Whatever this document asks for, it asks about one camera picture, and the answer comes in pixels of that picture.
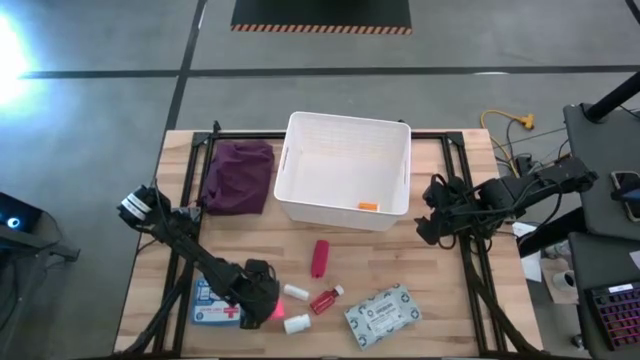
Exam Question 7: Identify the small white cylinder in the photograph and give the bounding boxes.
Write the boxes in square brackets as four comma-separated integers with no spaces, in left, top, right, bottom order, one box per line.
[283,313,312,335]

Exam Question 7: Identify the black pole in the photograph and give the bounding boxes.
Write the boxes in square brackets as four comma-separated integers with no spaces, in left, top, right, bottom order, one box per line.
[582,69,640,124]

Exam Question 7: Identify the grey desk with phone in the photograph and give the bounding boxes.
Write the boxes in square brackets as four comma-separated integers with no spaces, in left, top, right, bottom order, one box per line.
[563,102,640,244]

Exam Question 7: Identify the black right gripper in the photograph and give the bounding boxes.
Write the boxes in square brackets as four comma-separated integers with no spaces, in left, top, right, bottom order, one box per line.
[414,173,484,246]

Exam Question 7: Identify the white mug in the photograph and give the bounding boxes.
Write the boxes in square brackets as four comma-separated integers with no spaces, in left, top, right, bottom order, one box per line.
[552,269,579,293]

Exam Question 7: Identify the white perforated plastic basket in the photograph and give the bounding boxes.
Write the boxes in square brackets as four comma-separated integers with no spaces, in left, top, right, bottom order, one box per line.
[273,110,413,232]

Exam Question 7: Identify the grey printed gauze package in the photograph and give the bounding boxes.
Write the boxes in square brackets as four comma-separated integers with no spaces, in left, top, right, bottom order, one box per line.
[343,283,423,351]

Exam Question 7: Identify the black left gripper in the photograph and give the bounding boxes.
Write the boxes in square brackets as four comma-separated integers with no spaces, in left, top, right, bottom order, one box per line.
[233,258,281,330]

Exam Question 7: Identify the blue first aid kit box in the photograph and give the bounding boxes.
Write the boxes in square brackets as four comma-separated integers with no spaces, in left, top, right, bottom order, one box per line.
[189,277,242,327]

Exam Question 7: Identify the purple cloth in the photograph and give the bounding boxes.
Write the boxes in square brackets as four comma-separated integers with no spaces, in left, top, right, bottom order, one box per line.
[198,139,276,217]

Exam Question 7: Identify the smartphone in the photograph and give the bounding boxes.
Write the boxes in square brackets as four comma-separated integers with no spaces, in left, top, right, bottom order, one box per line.
[609,169,640,224]

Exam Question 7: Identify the backlit black keyboard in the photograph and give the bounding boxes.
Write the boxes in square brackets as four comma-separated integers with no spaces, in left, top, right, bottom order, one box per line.
[584,280,640,351]

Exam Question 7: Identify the red bottle with white cap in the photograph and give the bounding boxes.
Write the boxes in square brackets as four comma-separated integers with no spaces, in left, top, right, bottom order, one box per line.
[309,284,345,316]

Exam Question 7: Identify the grey desk with keyboard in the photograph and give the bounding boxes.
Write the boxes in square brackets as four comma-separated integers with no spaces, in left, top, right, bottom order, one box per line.
[567,230,640,360]

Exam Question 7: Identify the white paper sheet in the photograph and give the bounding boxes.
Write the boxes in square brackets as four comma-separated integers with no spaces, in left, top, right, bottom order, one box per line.
[510,221,544,284]

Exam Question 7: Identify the red oblong case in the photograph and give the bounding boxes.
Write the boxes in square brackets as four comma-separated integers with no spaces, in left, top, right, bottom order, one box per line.
[310,239,331,279]

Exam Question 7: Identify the black metal table frame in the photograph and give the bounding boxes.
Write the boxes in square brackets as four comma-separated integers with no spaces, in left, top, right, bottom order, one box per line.
[119,119,544,359]

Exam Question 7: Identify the black device with blue light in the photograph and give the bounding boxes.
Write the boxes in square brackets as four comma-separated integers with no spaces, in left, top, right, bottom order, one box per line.
[0,191,81,266]

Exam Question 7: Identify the yellow extension cable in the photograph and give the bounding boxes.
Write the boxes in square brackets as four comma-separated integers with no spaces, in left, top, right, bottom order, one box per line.
[479,109,536,176]

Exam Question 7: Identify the small white pill bottle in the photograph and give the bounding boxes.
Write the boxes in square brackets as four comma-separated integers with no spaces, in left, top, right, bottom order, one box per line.
[282,283,311,302]

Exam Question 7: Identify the black hazard-striped floor mat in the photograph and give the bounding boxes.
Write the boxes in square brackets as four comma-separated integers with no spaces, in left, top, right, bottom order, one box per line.
[230,0,414,36]

